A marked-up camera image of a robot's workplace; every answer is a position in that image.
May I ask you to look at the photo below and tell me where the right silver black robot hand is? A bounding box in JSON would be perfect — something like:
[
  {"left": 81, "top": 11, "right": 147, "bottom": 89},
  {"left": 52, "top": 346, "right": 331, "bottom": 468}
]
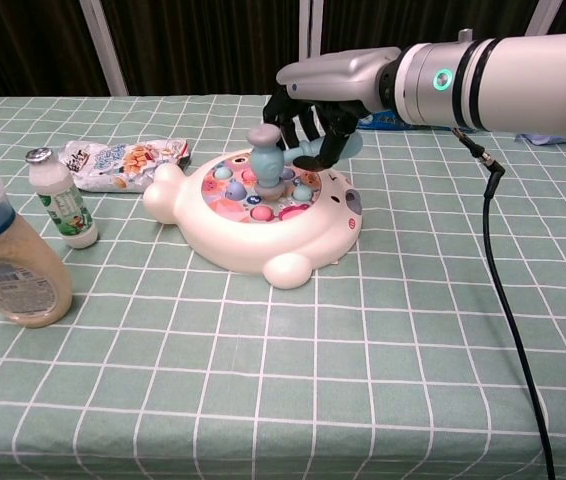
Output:
[{"left": 261, "top": 47, "right": 403, "bottom": 171}]

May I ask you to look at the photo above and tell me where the light blue toy hammer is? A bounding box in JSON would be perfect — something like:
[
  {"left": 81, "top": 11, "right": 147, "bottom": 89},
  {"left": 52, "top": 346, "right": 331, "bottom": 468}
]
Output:
[{"left": 246, "top": 124, "right": 363, "bottom": 201}]

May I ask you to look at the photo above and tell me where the whack-a-mole toy board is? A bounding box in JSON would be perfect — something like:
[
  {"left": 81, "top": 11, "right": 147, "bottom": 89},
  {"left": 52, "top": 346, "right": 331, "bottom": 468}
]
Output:
[{"left": 142, "top": 147, "right": 364, "bottom": 290}]

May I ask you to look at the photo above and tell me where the blue cookie box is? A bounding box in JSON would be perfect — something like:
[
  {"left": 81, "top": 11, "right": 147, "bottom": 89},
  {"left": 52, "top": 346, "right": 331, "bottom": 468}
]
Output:
[{"left": 356, "top": 112, "right": 447, "bottom": 133}]

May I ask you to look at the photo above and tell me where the white snack bag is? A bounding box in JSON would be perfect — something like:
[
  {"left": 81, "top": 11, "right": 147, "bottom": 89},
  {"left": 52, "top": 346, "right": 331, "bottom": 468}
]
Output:
[{"left": 58, "top": 139, "right": 192, "bottom": 194}]

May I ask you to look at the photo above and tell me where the small white milk bottle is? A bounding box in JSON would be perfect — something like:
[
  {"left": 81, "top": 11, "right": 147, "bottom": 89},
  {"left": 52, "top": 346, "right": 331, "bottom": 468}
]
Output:
[{"left": 24, "top": 147, "right": 100, "bottom": 250}]

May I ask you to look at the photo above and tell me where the green checked tablecloth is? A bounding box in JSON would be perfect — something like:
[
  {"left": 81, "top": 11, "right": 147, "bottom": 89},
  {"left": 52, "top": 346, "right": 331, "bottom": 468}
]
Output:
[{"left": 0, "top": 93, "right": 566, "bottom": 480}]

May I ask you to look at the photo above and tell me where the beige jar with blue lid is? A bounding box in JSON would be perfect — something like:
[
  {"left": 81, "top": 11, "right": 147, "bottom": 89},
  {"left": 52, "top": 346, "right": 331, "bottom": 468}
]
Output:
[{"left": 0, "top": 171, "right": 74, "bottom": 329}]

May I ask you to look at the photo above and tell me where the grey partition post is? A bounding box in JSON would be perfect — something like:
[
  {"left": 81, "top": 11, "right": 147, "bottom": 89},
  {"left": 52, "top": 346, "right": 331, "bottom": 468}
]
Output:
[
  {"left": 523, "top": 0, "right": 564, "bottom": 39},
  {"left": 78, "top": 0, "right": 129, "bottom": 96},
  {"left": 296, "top": 0, "right": 324, "bottom": 96}
]

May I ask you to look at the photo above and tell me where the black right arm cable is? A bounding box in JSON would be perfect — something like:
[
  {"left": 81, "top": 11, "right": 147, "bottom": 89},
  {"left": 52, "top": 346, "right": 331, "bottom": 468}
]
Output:
[{"left": 454, "top": 127, "right": 558, "bottom": 480}]

